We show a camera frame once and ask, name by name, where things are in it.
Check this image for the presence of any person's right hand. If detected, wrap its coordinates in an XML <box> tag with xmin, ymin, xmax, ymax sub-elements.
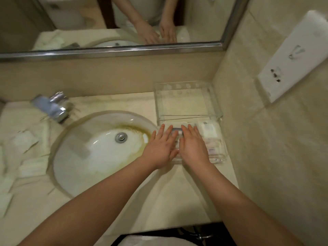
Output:
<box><xmin>178</xmin><ymin>124</ymin><xmax>213</xmax><ymax>169</ymax></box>

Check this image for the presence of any person's left hand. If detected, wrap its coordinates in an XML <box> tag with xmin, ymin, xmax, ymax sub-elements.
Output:
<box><xmin>140</xmin><ymin>124</ymin><xmax>180</xmax><ymax>170</ymax></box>

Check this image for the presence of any person's left forearm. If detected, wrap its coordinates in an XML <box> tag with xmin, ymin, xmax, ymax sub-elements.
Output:
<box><xmin>18</xmin><ymin>157</ymin><xmax>160</xmax><ymax>246</ymax></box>

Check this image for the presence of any person's right forearm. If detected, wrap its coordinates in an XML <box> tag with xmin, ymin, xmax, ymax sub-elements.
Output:
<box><xmin>189</xmin><ymin>163</ymin><xmax>304</xmax><ymax>246</ymax></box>

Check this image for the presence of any pink striped toiletry packet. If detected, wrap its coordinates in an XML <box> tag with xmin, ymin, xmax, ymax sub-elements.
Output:
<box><xmin>205</xmin><ymin>138</ymin><xmax>224</xmax><ymax>157</ymax></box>

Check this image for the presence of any white toiletry packet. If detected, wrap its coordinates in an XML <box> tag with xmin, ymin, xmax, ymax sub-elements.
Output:
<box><xmin>199</xmin><ymin>121</ymin><xmax>221</xmax><ymax>139</ymax></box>

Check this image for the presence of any clear acrylic tray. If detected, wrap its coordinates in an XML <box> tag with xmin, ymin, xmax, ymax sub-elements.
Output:
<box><xmin>153</xmin><ymin>80</ymin><xmax>229</xmax><ymax>165</ymax></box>

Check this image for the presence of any white ceramic sink basin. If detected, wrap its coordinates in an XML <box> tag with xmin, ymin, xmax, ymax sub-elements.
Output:
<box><xmin>52</xmin><ymin>110</ymin><xmax>159</xmax><ymax>199</ymax></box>

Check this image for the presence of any chrome drain pipe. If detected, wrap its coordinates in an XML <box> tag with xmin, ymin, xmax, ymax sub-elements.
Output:
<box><xmin>192</xmin><ymin>225</ymin><xmax>214</xmax><ymax>241</ymax></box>

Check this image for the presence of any white bin under counter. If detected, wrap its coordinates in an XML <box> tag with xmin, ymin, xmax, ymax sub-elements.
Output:
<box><xmin>120</xmin><ymin>235</ymin><xmax>198</xmax><ymax>246</ymax></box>

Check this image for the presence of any chrome faucet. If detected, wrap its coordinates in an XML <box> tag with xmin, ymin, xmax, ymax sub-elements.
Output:
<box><xmin>30</xmin><ymin>91</ymin><xmax>75</xmax><ymax>124</ymax></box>

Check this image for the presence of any crumpled white towel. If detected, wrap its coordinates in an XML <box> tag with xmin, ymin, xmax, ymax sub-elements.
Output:
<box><xmin>0</xmin><ymin>120</ymin><xmax>52</xmax><ymax>218</ymax></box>

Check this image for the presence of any metal-framed wall mirror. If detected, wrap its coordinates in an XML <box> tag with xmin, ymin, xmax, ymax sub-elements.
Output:
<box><xmin>0</xmin><ymin>0</ymin><xmax>251</xmax><ymax>62</ymax></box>

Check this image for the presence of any white wall socket plate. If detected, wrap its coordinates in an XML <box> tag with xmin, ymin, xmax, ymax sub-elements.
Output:
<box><xmin>257</xmin><ymin>10</ymin><xmax>328</xmax><ymax>103</ymax></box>

